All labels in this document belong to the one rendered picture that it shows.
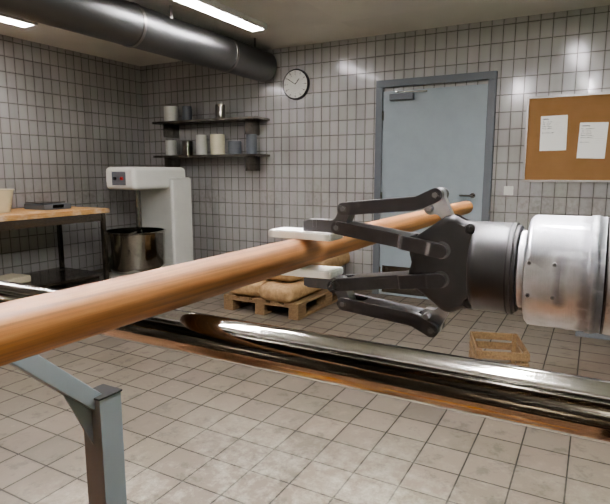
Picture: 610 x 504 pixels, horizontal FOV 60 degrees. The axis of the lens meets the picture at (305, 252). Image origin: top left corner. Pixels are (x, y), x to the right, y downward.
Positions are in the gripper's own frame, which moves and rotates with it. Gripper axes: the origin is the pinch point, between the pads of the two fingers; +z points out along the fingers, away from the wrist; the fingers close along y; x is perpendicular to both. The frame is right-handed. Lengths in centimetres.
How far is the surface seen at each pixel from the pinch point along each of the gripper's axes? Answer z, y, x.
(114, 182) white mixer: 418, 3, 346
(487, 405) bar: -21.0, 3.9, -18.8
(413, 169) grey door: 133, -9, 464
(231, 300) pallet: 263, 110, 337
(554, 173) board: 8, -5, 465
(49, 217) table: 412, 33, 263
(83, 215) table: 416, 34, 303
